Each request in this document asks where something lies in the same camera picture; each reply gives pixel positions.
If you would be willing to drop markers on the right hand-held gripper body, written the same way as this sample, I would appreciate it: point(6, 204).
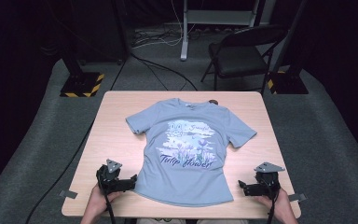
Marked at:
point(265, 183)

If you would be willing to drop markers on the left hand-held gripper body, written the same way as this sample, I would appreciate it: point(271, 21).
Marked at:
point(109, 180)

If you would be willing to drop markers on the light blue printed T-shirt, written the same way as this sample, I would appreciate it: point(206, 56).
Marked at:
point(186, 168)

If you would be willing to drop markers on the person's left hand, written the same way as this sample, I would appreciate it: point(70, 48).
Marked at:
point(98, 202)

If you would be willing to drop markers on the person's right hand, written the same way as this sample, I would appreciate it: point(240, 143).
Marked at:
point(279, 203)

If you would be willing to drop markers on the grey tape piece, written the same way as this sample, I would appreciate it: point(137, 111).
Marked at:
point(67, 194)
point(296, 197)

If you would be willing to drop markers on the dark round table grommet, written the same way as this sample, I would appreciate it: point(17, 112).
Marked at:
point(213, 101)

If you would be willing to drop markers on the black yellow striped stand base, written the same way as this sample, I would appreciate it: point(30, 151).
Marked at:
point(287, 83)
point(80, 85)

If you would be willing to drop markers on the black folding chair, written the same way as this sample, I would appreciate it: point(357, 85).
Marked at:
point(239, 59)

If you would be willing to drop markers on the black equipment cabinet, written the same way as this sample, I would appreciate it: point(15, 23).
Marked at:
point(99, 31)

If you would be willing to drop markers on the white metal stand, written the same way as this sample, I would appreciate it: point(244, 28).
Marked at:
point(185, 28)

